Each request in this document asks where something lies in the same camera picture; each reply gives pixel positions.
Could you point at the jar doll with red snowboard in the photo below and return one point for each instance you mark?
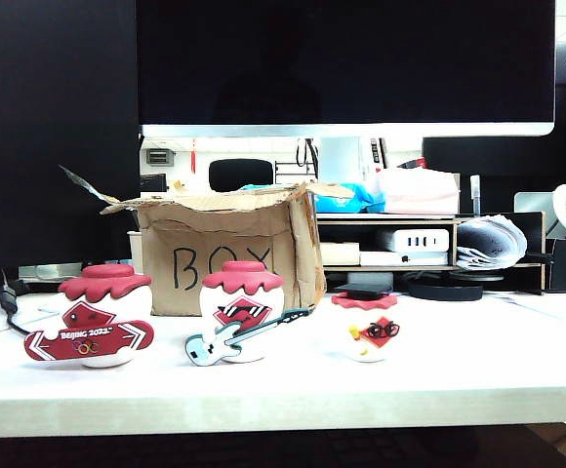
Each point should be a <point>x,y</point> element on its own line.
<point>88,341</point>

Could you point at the large silver-framed computer monitor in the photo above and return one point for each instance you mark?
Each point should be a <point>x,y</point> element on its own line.
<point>341,58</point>

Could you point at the white power strip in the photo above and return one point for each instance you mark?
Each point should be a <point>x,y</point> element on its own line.
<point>410,240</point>

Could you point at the pink white tissue pack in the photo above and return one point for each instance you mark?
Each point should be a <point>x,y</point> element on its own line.
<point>415,192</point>

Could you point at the cream small box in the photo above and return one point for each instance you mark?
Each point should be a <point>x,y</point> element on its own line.
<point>339,253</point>

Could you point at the small jar doll graduation cap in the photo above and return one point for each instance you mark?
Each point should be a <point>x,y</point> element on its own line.
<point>367,343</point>

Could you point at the wooden desk shelf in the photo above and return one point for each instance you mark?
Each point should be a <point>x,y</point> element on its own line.
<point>385,220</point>

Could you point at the black office chair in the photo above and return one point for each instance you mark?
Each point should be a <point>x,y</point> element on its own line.
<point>240,174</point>

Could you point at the cardboard box marked BOX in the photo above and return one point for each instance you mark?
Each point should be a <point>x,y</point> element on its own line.
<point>224,229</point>

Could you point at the jar doll with blue guitar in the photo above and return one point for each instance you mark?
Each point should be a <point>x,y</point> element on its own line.
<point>241,292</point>

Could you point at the black computer monitor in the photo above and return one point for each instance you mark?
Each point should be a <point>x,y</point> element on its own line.
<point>44,122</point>

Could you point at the rolled stack of papers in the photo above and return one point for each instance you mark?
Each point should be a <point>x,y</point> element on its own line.
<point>493,241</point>

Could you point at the blue wet wipes pack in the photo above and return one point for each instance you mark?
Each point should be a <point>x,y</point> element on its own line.
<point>341,200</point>

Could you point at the flat white box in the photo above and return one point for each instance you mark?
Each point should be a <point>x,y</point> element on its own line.
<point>400,259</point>

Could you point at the black desk stand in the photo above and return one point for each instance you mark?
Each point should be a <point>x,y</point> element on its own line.
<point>562,265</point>

